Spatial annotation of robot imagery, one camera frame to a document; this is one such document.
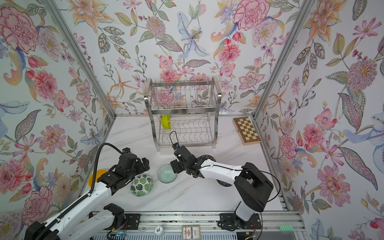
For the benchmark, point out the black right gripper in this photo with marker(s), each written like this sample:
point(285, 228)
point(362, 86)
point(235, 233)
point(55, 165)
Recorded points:
point(175, 165)

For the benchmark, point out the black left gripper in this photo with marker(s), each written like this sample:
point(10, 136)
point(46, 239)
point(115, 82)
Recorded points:
point(142, 169)

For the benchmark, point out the pale teal ceramic bowl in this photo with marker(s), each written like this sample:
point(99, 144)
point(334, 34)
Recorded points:
point(166, 174)

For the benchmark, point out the lime green plastic bowl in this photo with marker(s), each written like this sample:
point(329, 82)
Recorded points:
point(166, 121)

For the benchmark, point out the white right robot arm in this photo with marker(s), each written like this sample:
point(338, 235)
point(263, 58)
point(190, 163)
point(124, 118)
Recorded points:
point(252, 184)

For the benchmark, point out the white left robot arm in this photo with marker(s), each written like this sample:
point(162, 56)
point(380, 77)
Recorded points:
point(71, 222)

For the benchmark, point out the stainless steel dish rack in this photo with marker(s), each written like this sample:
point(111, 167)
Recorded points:
point(193, 106)

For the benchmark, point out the black white patterned bowl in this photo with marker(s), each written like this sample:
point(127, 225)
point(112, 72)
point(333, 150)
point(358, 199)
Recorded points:
point(207, 157)

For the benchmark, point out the green leaf pattern bowl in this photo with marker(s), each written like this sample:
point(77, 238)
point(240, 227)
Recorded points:
point(141, 185)

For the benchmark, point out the yellow plastic bowl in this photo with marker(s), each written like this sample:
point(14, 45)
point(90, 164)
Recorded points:
point(99, 173)

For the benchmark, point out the dark blue floral bowl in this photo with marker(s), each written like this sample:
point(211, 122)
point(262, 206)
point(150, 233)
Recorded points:
point(224, 184)

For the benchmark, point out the wooden chessboard box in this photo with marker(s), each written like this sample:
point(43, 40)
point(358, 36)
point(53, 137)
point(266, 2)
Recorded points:
point(246, 131)

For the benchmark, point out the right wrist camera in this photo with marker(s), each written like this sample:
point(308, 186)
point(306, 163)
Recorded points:
point(175, 146)

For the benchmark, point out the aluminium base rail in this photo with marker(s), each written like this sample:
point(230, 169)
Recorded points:
point(269, 225)

